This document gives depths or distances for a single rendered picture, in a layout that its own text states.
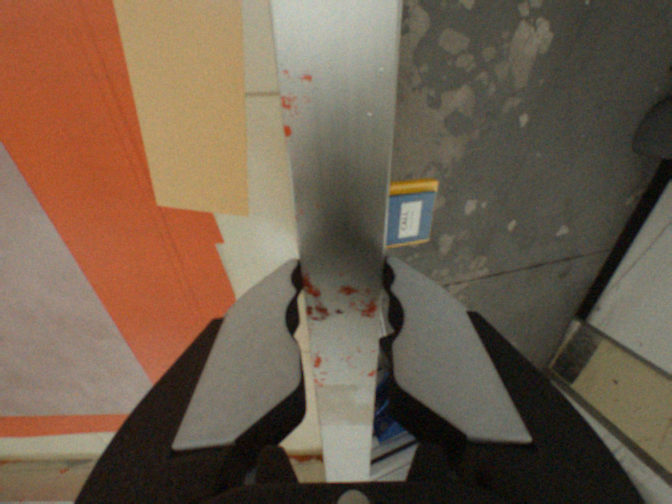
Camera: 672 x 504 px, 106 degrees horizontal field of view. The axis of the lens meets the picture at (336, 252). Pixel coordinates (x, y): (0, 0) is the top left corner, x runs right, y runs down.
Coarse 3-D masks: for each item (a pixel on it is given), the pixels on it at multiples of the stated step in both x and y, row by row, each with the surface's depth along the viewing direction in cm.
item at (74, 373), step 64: (0, 256) 15; (64, 256) 15; (128, 256) 15; (192, 256) 15; (0, 320) 17; (64, 320) 17; (128, 320) 17; (192, 320) 17; (0, 384) 21; (64, 384) 21; (128, 384) 21
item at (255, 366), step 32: (256, 288) 10; (288, 288) 10; (224, 320) 8; (256, 320) 8; (288, 320) 9; (224, 352) 7; (256, 352) 7; (288, 352) 7; (224, 384) 6; (256, 384) 6; (288, 384) 6; (192, 416) 6; (224, 416) 6; (256, 416) 6; (288, 416) 6; (192, 448) 5; (256, 448) 6
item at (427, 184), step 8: (392, 184) 46; (400, 184) 46; (408, 184) 46; (416, 184) 47; (424, 184) 47; (432, 184) 48; (392, 192) 46; (400, 192) 47; (408, 192) 47; (432, 216) 51; (424, 240) 53
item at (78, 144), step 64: (0, 0) 10; (64, 0) 10; (0, 64) 10; (64, 64) 10; (0, 128) 12; (64, 128) 12; (128, 128) 12; (0, 192) 13; (64, 192) 13; (128, 192) 13
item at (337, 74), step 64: (320, 0) 7; (384, 0) 7; (320, 64) 8; (384, 64) 8; (320, 128) 9; (384, 128) 9; (320, 192) 10; (384, 192) 10; (320, 256) 11; (384, 256) 11; (320, 320) 13; (320, 384) 15
